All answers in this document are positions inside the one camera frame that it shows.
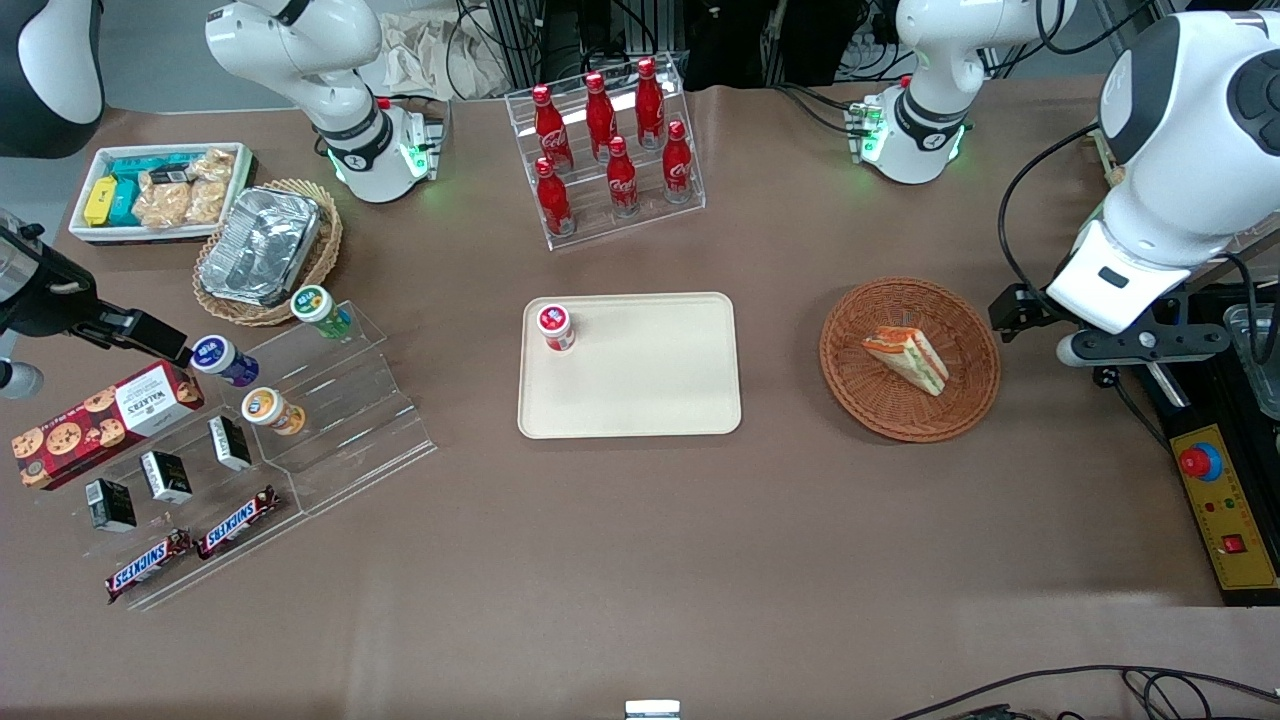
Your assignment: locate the white rectangular bin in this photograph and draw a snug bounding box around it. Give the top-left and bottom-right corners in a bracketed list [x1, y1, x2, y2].
[68, 142, 257, 247]

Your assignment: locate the crumpled beige cloth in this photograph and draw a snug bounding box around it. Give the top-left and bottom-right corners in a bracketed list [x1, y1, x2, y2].
[378, 10, 507, 102]

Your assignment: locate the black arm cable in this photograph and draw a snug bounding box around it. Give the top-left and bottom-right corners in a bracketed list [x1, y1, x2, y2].
[997, 122, 1103, 301]

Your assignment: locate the orange small jar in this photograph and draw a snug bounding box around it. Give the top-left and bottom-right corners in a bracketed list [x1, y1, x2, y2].
[241, 387, 308, 437]

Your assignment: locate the clear bag of crackers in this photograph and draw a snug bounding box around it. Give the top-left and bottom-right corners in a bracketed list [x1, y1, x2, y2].
[186, 148, 237, 227]
[133, 180, 193, 230]

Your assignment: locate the yellow emergency stop box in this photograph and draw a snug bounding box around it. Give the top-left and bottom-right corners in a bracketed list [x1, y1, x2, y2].
[1169, 424, 1280, 608]

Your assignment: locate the red cola bottle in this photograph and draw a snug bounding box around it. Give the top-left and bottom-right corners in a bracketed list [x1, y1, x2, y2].
[534, 157, 575, 239]
[635, 57, 667, 151]
[530, 84, 574, 173]
[661, 120, 696, 206]
[606, 136, 641, 218]
[584, 72, 619, 162]

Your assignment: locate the black machine base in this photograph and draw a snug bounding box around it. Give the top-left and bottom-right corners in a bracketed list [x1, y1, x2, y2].
[1130, 283, 1280, 607]

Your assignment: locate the Snickers bar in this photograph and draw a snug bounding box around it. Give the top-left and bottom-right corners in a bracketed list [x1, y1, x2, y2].
[196, 486, 280, 561]
[105, 528, 194, 605]

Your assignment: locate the red-lid small jar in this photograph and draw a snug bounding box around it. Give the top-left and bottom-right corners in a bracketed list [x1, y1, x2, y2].
[537, 303, 577, 354]

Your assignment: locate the black table cable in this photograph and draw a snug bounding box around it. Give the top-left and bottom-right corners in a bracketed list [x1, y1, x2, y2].
[890, 664, 1280, 720]

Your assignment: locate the oval tan wicker basket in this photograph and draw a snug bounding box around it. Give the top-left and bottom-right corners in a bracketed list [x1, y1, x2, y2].
[193, 179, 344, 328]

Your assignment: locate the triangular sandwich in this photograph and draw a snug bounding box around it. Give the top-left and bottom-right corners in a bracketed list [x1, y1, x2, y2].
[862, 325, 950, 398]

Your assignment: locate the beige plastic tray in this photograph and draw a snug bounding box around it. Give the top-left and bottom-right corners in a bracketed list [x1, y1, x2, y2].
[517, 292, 743, 440]

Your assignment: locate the yellow snack packet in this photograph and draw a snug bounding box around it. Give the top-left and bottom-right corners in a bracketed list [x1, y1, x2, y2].
[83, 176, 120, 228]

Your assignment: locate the clear plastic container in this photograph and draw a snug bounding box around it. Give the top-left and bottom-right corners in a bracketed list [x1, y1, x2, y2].
[1222, 303, 1280, 422]

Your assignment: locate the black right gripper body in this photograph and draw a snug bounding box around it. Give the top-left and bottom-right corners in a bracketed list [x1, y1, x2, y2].
[0, 226, 98, 338]

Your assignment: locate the blue-lid purple jar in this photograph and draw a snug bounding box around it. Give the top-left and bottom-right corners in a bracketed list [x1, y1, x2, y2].
[190, 335, 261, 390]

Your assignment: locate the red Walkers cookie box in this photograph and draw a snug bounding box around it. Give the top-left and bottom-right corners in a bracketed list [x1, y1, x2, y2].
[12, 360, 206, 492]

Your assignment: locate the green-lid small jar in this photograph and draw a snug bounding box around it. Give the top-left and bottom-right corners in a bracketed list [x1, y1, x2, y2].
[290, 285, 354, 342]

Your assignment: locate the clear acrylic stepped shelf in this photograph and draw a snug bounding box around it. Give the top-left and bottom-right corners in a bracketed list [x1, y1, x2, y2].
[200, 300, 439, 517]
[40, 390, 307, 612]

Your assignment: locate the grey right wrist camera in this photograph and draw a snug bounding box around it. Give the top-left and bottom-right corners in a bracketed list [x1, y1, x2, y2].
[0, 358, 46, 402]

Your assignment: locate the clear acrylic bottle rack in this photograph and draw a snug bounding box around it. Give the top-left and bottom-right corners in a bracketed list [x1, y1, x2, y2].
[505, 52, 707, 251]

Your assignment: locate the small black carton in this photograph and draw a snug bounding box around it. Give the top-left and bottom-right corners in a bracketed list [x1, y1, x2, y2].
[140, 451, 194, 506]
[85, 478, 138, 533]
[208, 415, 254, 473]

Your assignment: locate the aluminium foil tray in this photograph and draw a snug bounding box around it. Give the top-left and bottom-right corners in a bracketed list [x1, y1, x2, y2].
[199, 186, 323, 308]

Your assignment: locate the round brown wicker basket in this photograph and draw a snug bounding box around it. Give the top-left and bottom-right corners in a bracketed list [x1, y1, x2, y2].
[819, 277, 1002, 443]

